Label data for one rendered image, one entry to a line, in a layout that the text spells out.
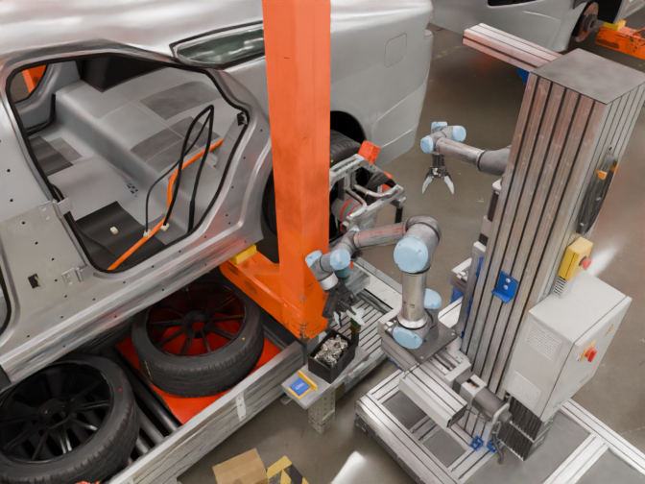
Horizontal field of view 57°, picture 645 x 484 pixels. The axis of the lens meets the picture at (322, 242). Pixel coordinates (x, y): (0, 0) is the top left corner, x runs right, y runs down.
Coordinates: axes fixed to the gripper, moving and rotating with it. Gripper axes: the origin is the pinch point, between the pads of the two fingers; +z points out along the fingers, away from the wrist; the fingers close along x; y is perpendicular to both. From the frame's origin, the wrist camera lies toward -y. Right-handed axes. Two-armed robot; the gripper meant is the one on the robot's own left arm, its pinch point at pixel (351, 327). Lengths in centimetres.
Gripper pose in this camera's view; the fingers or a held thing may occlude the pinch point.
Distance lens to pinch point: 251.9
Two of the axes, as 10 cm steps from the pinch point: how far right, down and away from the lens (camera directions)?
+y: 6.2, -5.2, 5.9
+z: 5.1, 8.4, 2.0
